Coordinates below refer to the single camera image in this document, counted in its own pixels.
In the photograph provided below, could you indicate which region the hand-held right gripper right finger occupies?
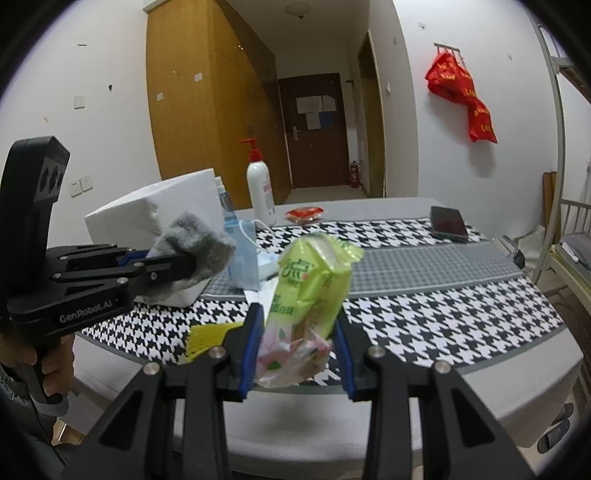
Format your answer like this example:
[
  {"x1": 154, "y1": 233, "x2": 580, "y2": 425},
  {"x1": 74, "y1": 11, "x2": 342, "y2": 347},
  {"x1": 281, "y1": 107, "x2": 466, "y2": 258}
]
[{"x1": 333, "y1": 316, "x2": 539, "y2": 480}]

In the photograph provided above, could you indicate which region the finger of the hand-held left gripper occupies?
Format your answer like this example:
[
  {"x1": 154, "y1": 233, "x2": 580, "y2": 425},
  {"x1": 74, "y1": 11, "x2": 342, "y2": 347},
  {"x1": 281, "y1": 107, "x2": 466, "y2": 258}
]
[
  {"x1": 51, "y1": 253, "x2": 198, "y2": 302},
  {"x1": 46, "y1": 244, "x2": 151, "y2": 274}
]

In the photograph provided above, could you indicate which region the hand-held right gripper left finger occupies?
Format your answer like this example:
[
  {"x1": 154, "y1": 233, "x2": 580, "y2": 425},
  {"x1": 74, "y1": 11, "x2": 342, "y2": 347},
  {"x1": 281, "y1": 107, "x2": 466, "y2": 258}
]
[{"x1": 60, "y1": 302, "x2": 266, "y2": 480}]

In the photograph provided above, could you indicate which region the grey sock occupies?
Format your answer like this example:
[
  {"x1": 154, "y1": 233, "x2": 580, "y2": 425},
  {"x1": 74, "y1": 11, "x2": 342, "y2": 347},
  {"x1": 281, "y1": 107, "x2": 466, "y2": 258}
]
[{"x1": 148, "y1": 211, "x2": 237, "y2": 284}]

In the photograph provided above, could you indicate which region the yellow foam fruit net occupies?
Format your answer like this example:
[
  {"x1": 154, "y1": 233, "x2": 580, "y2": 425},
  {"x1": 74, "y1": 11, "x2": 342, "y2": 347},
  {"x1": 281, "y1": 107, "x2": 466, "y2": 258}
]
[{"x1": 185, "y1": 323, "x2": 243, "y2": 365}]

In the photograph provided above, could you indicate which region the white foam box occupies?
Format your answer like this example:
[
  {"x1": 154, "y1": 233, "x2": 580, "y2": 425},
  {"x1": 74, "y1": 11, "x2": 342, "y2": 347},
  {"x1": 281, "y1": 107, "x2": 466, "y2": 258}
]
[{"x1": 84, "y1": 168, "x2": 227, "y2": 308}]

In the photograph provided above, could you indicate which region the green tissue packet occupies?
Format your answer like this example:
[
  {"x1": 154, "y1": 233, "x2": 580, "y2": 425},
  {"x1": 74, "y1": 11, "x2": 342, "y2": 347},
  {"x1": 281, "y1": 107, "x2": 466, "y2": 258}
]
[{"x1": 253, "y1": 232, "x2": 365, "y2": 388}]

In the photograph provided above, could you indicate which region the person's left forearm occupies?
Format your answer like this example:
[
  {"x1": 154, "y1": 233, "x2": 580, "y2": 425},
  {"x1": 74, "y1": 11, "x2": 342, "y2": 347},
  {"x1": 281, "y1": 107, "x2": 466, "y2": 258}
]
[{"x1": 0, "y1": 364, "x2": 63, "y2": 467}]

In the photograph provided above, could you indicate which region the person's left hand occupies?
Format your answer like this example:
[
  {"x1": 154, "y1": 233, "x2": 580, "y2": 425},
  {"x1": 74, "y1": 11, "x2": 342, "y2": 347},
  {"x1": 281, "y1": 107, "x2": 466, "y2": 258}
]
[{"x1": 0, "y1": 330, "x2": 77, "y2": 408}]

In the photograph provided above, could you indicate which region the clear spray bottle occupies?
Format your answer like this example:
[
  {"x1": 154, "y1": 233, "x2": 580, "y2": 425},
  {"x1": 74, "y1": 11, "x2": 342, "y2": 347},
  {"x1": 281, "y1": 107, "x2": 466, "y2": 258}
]
[{"x1": 215, "y1": 176, "x2": 238, "y2": 227}]

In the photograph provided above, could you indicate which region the white lotion pump bottle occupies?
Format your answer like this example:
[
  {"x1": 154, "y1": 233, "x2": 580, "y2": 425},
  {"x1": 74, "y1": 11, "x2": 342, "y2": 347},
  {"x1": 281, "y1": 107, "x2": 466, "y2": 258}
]
[{"x1": 239, "y1": 137, "x2": 277, "y2": 227}]

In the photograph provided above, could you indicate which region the red snack packet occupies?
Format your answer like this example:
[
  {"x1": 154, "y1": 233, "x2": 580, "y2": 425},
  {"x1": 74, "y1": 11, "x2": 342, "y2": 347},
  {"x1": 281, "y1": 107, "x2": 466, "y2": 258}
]
[{"x1": 285, "y1": 206, "x2": 325, "y2": 224}]

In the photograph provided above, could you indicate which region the wooden wardrobe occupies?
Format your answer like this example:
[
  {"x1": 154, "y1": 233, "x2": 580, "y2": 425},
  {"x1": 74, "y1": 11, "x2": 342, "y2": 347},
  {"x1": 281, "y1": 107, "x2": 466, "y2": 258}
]
[{"x1": 147, "y1": 0, "x2": 291, "y2": 210}]

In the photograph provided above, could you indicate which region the black smartphone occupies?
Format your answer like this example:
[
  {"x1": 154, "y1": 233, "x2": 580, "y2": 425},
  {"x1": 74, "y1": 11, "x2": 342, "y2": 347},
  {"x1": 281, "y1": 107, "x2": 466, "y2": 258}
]
[{"x1": 429, "y1": 206, "x2": 468, "y2": 243}]

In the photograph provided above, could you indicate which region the dark brown entrance door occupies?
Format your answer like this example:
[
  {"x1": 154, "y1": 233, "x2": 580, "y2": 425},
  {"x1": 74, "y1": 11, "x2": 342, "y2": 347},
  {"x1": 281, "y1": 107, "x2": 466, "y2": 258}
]
[{"x1": 278, "y1": 73, "x2": 354, "y2": 189}]

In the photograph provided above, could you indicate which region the black slipper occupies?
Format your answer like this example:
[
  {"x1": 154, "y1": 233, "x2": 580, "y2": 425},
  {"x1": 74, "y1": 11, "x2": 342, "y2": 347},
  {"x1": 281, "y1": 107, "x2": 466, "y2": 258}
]
[
  {"x1": 536, "y1": 420, "x2": 571, "y2": 456},
  {"x1": 549, "y1": 402, "x2": 576, "y2": 428}
]

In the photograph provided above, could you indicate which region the wooden side door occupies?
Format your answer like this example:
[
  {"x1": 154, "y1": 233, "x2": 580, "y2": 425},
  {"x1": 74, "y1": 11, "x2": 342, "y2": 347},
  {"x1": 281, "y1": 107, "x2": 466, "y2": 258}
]
[{"x1": 358, "y1": 31, "x2": 387, "y2": 199}]

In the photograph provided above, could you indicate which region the grey mattress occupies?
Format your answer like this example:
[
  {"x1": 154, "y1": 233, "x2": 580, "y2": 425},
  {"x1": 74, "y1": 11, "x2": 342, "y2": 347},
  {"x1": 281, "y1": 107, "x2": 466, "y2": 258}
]
[{"x1": 561, "y1": 231, "x2": 591, "y2": 269}]

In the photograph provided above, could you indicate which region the wooden board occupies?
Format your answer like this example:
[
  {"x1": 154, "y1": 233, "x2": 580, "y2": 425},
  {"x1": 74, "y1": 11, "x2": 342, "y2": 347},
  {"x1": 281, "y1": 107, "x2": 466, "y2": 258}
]
[{"x1": 542, "y1": 171, "x2": 558, "y2": 223}]

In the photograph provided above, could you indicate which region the red hanging bag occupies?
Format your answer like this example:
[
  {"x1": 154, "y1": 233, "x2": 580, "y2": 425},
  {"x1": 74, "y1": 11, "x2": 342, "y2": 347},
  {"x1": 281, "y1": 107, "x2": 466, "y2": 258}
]
[{"x1": 425, "y1": 52, "x2": 498, "y2": 144}]

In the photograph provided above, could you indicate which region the white charger with cable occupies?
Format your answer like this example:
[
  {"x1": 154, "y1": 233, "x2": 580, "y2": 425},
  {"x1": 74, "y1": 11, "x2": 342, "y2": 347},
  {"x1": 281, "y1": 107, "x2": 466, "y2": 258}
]
[{"x1": 238, "y1": 219, "x2": 282, "y2": 283}]

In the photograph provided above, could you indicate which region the metal bunk bed frame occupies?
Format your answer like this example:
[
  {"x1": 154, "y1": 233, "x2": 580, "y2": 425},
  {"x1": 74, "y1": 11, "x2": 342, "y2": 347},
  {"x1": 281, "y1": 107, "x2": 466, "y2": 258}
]
[{"x1": 536, "y1": 18, "x2": 591, "y2": 296}]

